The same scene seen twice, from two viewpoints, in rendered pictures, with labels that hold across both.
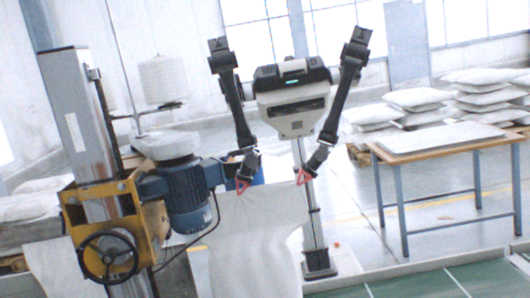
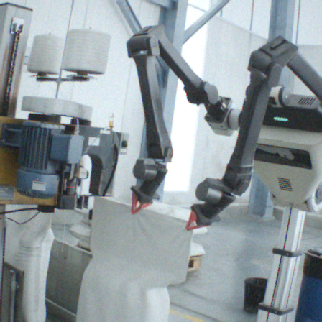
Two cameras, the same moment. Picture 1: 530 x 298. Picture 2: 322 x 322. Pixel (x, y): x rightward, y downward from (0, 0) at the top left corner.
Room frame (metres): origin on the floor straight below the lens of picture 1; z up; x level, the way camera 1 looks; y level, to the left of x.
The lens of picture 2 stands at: (0.34, -1.19, 1.34)
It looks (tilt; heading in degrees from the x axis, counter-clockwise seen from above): 3 degrees down; 43
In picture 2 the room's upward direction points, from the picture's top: 8 degrees clockwise
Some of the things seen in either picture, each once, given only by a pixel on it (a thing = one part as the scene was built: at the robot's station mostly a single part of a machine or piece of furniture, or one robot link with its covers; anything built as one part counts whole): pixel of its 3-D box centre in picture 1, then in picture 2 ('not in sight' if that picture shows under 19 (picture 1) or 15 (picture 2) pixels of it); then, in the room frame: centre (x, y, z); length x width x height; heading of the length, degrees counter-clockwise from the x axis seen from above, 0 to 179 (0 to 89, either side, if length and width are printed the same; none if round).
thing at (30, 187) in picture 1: (45, 186); (162, 211); (4.55, 2.57, 0.56); 0.67 x 0.43 x 0.15; 91
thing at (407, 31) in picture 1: (408, 45); not in sight; (9.69, -3.63, 1.05); 1.00 x 0.10 x 2.10; 91
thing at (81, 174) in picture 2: not in sight; (80, 177); (1.65, 0.41, 1.14); 0.05 x 0.04 x 0.16; 1
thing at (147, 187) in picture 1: (155, 184); (20, 136); (1.34, 0.40, 1.27); 0.12 x 0.09 x 0.09; 1
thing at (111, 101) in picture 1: (93, 92); (46, 54); (1.52, 0.58, 1.61); 0.15 x 0.14 x 0.17; 91
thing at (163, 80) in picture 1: (164, 80); (86, 52); (1.52, 0.32, 1.61); 0.17 x 0.17 x 0.17
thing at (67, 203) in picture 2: not in sight; (63, 201); (1.62, 0.47, 1.04); 0.08 x 0.06 x 0.05; 1
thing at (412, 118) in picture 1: (423, 117); not in sight; (5.01, -1.98, 0.45); 0.66 x 0.42 x 0.13; 96
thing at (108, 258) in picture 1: (108, 258); not in sight; (1.14, 0.53, 1.13); 0.18 x 0.11 x 0.18; 91
